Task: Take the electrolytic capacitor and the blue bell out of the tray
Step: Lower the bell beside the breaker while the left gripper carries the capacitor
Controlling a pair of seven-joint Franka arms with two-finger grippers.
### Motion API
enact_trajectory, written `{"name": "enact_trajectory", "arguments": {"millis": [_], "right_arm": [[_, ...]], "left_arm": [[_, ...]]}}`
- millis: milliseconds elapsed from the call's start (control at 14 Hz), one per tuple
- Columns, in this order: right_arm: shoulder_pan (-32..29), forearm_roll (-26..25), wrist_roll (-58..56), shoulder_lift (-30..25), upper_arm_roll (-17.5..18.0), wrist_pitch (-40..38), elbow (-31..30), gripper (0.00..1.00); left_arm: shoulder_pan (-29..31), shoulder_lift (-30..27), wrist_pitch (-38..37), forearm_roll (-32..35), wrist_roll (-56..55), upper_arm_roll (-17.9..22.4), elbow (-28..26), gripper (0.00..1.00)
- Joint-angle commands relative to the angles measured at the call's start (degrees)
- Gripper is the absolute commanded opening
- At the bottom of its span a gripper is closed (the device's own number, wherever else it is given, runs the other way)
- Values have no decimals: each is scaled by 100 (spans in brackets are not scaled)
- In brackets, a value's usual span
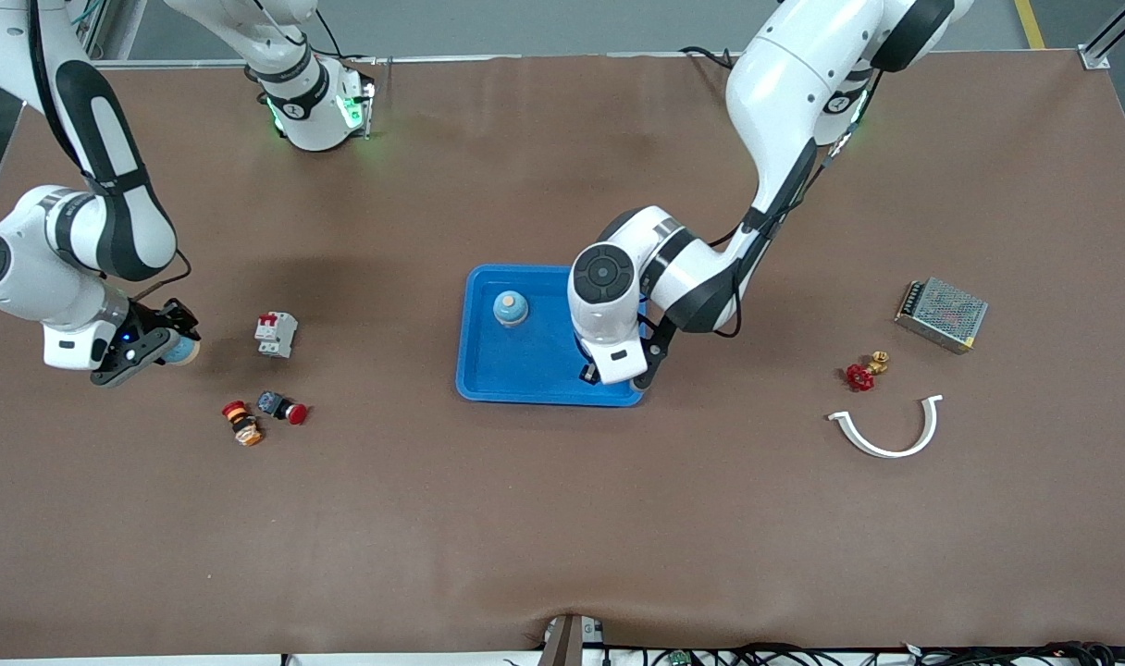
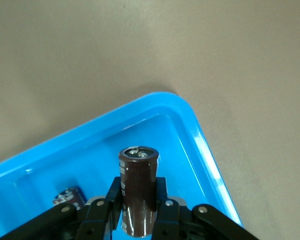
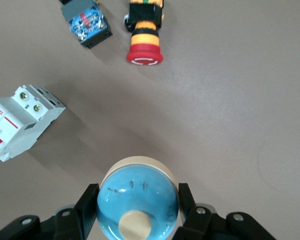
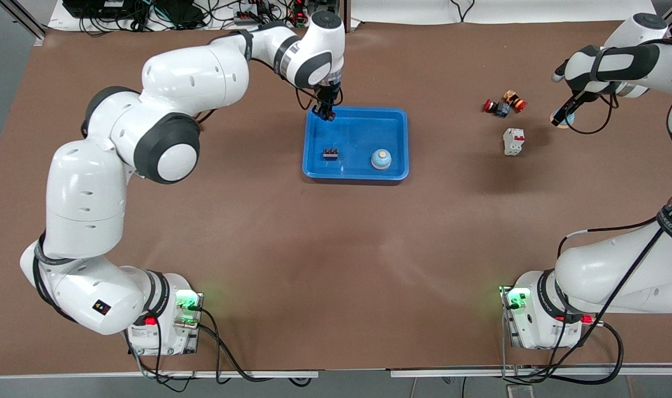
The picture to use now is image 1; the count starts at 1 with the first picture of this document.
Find blue plastic tray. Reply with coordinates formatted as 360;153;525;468
456;265;647;408

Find white red circuit breaker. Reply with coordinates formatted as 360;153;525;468
254;312;298;359

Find red push button blue block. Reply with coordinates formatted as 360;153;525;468
256;390;309;426

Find red push button orange block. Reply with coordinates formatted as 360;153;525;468
221;400;265;448

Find large table cover mat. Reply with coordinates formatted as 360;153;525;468
0;51;1125;660

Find white curved plastic strip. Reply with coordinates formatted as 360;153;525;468
827;394;945;460

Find metal mesh power supply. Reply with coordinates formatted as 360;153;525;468
894;277;990;355

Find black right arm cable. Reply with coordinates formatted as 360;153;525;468
26;0;193;302

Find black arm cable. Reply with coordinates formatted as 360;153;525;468
706;55;883;339
26;0;193;302

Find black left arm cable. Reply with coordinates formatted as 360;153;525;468
706;55;883;339

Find red handle brass valve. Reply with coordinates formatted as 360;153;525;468
846;351;891;392

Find brown camera stand post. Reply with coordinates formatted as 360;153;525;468
537;612;607;666

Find black cables along table edge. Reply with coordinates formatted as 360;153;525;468
609;641;1119;666

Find aluminium frame post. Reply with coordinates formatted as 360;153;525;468
1079;0;1125;71

